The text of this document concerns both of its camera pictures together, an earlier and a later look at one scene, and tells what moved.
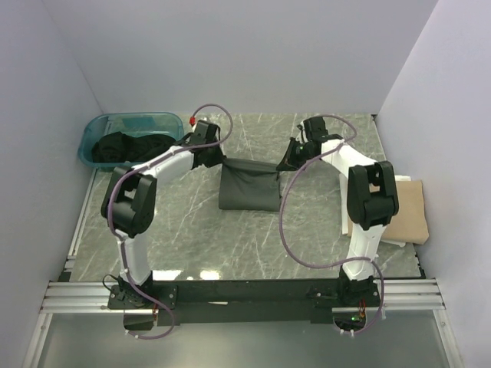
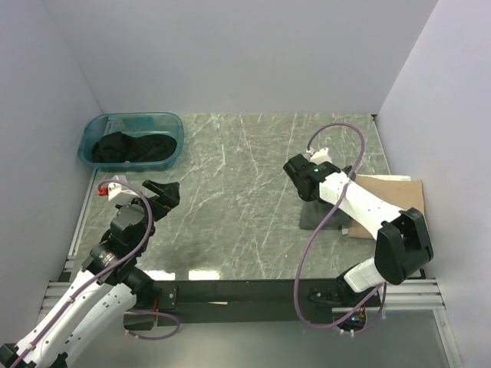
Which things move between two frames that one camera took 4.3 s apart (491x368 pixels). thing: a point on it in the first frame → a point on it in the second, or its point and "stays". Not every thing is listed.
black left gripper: [217, 159] → [168, 196]
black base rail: [203, 302] stays
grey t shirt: [249, 185] → [313, 212]
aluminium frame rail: [91, 297] stays
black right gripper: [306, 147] → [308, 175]
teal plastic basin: [141, 124] stays
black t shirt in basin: [119, 148] stays
